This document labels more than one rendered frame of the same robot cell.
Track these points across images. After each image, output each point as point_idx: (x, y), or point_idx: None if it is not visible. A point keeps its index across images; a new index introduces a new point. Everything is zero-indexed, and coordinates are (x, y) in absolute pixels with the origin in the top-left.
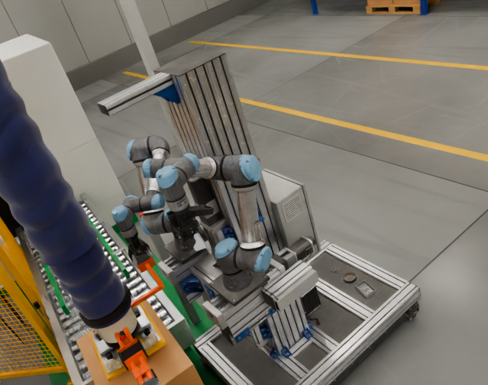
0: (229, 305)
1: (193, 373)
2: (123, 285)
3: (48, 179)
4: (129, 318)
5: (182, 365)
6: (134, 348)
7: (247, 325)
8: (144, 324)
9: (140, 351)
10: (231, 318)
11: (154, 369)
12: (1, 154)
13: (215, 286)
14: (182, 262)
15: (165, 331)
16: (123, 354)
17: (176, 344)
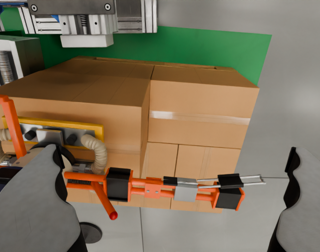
0: (97, 14)
1: (142, 106)
2: None
3: None
4: None
5: (132, 116)
6: (115, 184)
7: (114, 2)
8: (57, 137)
9: (129, 184)
10: (109, 22)
11: (113, 139)
12: None
13: (46, 8)
14: None
15: (67, 105)
16: (113, 195)
17: (97, 106)
